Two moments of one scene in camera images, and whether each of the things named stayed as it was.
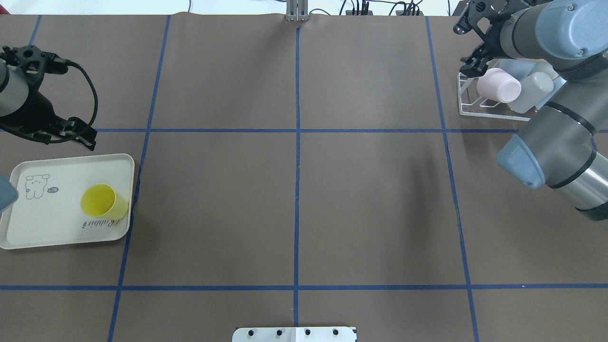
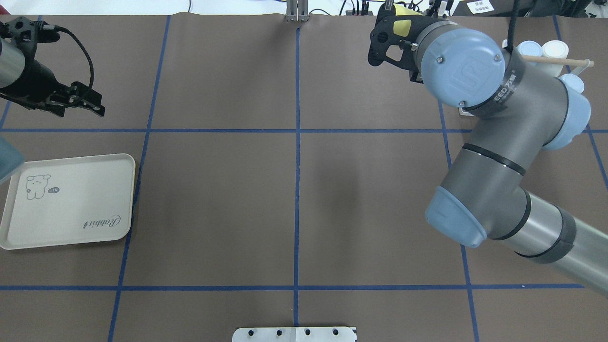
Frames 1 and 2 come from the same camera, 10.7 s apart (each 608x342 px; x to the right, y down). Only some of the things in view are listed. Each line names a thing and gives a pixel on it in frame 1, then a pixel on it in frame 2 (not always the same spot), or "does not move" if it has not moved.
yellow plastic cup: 103,201 to 402,27
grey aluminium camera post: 297,10 does not move
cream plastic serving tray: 69,201 does not move
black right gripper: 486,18 to 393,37
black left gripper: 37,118 to 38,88
